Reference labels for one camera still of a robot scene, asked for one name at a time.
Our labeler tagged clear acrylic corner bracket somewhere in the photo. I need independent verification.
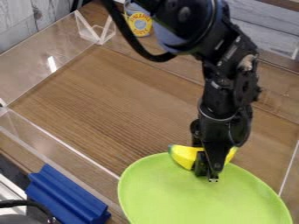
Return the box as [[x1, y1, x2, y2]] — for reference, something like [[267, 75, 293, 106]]
[[74, 10, 117, 46]]

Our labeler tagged yellow toy banana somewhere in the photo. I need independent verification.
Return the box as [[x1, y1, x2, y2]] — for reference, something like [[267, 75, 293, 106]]
[[167, 143, 239, 172]]

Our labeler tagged green plate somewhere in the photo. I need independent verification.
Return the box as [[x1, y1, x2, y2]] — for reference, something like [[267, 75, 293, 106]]
[[118, 153, 295, 224]]

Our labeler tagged yellow labelled tin can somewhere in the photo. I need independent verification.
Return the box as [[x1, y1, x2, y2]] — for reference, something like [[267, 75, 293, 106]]
[[127, 11, 153, 38]]

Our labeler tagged blue plastic block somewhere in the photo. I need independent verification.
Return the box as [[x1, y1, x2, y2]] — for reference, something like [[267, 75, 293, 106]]
[[26, 164, 111, 224]]

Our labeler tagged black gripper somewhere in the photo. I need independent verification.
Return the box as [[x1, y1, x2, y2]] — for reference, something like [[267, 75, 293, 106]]
[[190, 103, 254, 183]]

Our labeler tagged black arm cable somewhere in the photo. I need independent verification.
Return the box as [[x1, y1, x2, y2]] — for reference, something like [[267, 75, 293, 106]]
[[102, 0, 179, 63]]

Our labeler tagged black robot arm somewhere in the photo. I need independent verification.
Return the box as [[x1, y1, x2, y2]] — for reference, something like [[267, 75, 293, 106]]
[[130, 0, 262, 182]]

